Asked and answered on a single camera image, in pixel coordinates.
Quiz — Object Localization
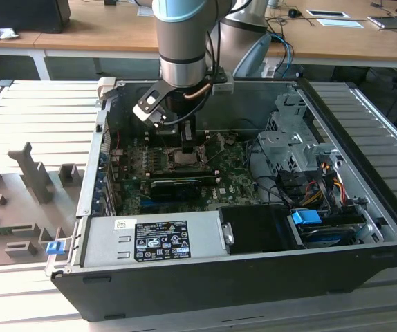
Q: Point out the metal socket cover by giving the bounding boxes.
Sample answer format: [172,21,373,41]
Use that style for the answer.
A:
[202,130,226,169]

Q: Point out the CPU socket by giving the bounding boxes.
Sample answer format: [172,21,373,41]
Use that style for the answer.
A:
[163,145,209,173]

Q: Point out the beige plastic latch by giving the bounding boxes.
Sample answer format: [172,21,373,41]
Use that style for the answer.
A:
[96,77,117,102]

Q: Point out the green motherboard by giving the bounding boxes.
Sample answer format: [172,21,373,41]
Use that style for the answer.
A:
[107,129,266,216]

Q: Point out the wooden desk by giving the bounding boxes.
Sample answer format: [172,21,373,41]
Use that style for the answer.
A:
[32,0,397,81]
[0,0,71,81]

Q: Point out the silver metal drive cage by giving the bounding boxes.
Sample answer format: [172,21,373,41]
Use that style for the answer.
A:
[256,90,344,184]

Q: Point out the black power connectors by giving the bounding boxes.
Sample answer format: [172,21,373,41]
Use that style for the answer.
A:
[277,171,306,205]

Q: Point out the silver power supply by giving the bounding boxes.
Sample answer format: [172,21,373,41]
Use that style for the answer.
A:
[80,210,236,270]

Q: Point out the grey brown parts rack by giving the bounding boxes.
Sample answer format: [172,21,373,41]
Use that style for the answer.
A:
[0,140,86,269]

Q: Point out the blue disk carrier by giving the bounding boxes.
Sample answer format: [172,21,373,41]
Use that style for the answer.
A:
[290,210,321,230]

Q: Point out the black computer box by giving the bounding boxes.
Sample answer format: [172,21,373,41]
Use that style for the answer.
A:
[0,0,72,35]

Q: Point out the black PC case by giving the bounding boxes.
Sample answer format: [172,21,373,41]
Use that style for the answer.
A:
[48,77,397,323]

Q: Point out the blue plastic latch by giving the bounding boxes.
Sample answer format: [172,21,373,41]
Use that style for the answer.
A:
[45,241,64,256]

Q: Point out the hard disk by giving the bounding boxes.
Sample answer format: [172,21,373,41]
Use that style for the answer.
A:
[297,221,365,249]

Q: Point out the green RAM stick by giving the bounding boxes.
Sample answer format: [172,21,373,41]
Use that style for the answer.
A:
[0,224,35,238]

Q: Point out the grey laptop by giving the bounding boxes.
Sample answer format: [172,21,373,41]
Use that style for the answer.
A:
[367,14,397,31]

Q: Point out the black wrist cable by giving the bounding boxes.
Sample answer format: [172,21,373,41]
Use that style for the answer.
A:
[160,29,222,126]

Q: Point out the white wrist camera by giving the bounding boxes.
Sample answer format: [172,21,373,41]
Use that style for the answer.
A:
[132,82,167,122]

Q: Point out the thin black wire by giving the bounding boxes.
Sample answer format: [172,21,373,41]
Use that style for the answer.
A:
[232,118,260,136]

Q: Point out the thin red wire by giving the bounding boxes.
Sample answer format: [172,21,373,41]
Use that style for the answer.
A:
[113,129,124,155]

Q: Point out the black data cable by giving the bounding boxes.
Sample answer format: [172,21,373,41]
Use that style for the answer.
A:
[246,138,282,208]

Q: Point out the blue cable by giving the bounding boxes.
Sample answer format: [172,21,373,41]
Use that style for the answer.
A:
[270,33,295,79]

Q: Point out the silver metal handle bracket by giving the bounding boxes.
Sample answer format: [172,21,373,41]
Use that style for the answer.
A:
[221,222,236,246]

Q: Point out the yellow red power wires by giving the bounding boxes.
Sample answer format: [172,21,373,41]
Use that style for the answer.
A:
[304,162,345,208]

